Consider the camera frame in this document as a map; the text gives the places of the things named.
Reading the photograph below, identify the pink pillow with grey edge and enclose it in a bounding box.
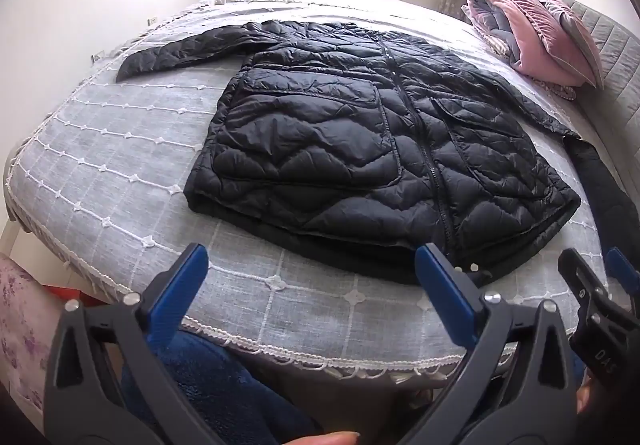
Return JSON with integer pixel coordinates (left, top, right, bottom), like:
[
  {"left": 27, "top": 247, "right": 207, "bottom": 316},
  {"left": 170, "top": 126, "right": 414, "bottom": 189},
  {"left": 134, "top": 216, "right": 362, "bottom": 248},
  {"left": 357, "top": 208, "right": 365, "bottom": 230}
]
[{"left": 520, "top": 0, "right": 601, "bottom": 53}]

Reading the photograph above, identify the grey lattice bedspread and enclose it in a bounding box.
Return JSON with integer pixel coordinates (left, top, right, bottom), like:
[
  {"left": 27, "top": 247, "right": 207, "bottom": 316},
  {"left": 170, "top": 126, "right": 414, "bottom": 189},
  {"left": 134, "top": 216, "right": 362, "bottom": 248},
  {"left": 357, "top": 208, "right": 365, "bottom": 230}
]
[{"left": 4, "top": 0, "right": 618, "bottom": 381}]

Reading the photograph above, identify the person's left hand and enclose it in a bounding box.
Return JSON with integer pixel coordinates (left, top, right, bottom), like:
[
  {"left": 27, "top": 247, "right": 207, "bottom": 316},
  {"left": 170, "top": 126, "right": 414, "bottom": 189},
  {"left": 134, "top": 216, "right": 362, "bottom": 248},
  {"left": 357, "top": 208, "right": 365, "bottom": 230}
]
[{"left": 277, "top": 431, "right": 362, "bottom": 445}]

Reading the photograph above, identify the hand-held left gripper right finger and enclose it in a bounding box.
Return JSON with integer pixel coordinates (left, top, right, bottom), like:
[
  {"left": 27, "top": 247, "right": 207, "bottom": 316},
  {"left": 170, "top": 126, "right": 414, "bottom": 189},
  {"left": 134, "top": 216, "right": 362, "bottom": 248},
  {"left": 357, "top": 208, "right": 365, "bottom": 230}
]
[{"left": 400, "top": 243, "right": 593, "bottom": 445}]

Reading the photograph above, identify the person's right hand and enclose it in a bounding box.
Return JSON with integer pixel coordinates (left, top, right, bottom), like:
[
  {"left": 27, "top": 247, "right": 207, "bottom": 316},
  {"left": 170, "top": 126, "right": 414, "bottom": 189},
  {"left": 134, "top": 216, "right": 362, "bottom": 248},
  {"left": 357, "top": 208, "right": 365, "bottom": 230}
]
[{"left": 575, "top": 365, "right": 610, "bottom": 420}]

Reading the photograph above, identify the folded pink grey quilt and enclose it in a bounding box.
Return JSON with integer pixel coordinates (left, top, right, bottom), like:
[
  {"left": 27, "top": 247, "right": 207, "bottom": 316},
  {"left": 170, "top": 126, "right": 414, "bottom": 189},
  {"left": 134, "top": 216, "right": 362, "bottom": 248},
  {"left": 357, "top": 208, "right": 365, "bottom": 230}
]
[{"left": 461, "top": 0, "right": 581, "bottom": 100}]

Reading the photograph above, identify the person's blue fleece leg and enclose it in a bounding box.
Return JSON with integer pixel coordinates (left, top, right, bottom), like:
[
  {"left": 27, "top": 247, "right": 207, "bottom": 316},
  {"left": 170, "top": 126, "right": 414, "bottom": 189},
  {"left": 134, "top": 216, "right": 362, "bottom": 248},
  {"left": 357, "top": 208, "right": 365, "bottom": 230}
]
[{"left": 119, "top": 329, "right": 323, "bottom": 445}]

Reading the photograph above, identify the dark cloth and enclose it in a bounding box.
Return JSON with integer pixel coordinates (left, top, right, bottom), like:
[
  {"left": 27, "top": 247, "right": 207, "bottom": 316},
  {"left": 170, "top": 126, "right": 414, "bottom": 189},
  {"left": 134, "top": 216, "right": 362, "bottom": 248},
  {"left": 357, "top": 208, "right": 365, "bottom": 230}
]
[{"left": 567, "top": 137, "right": 640, "bottom": 251}]

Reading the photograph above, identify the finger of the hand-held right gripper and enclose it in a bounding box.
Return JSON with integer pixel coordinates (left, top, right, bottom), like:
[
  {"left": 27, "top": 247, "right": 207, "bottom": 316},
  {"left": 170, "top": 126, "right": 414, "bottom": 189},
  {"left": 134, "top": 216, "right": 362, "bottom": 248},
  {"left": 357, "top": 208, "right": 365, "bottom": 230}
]
[
  {"left": 557, "top": 248, "right": 608, "bottom": 311},
  {"left": 606, "top": 247, "right": 640, "bottom": 298}
]

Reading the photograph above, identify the pink floral cloth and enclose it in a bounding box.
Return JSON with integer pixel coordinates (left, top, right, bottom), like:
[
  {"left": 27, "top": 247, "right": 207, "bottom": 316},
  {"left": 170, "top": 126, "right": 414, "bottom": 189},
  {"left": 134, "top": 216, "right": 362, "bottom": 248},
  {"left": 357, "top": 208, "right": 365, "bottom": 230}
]
[{"left": 0, "top": 252, "right": 72, "bottom": 418}]

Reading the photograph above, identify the grey padded headboard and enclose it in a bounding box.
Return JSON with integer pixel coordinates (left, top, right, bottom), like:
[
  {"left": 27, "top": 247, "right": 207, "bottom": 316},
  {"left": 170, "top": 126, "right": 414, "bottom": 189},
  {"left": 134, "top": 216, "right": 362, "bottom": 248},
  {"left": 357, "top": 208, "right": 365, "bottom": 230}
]
[{"left": 552, "top": 0, "right": 640, "bottom": 160}]

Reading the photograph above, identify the black quilted puffer jacket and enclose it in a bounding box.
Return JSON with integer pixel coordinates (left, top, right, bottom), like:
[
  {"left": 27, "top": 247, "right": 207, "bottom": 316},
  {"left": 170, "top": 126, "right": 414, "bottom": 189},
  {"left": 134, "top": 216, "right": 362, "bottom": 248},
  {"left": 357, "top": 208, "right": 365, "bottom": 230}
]
[{"left": 116, "top": 20, "right": 583, "bottom": 288}]

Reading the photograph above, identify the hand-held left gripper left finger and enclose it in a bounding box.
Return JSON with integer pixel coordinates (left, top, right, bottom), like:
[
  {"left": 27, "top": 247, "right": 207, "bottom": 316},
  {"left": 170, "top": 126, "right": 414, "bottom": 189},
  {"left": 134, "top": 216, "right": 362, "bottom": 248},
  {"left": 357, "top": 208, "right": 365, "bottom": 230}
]
[{"left": 42, "top": 243, "right": 223, "bottom": 445}]

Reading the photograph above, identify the pink velvet pillow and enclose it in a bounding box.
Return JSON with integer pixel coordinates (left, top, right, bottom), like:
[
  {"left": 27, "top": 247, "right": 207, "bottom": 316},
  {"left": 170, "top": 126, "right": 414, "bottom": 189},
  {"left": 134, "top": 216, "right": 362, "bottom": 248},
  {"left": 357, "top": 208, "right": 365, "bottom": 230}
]
[{"left": 492, "top": 0, "right": 604, "bottom": 89}]

